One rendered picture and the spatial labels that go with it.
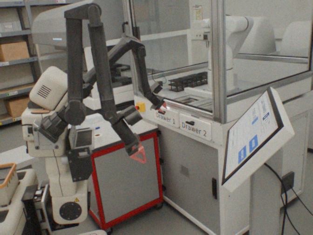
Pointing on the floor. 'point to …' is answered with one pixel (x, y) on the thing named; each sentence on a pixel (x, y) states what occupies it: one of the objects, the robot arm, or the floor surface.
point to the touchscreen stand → (266, 197)
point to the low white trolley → (123, 176)
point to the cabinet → (208, 215)
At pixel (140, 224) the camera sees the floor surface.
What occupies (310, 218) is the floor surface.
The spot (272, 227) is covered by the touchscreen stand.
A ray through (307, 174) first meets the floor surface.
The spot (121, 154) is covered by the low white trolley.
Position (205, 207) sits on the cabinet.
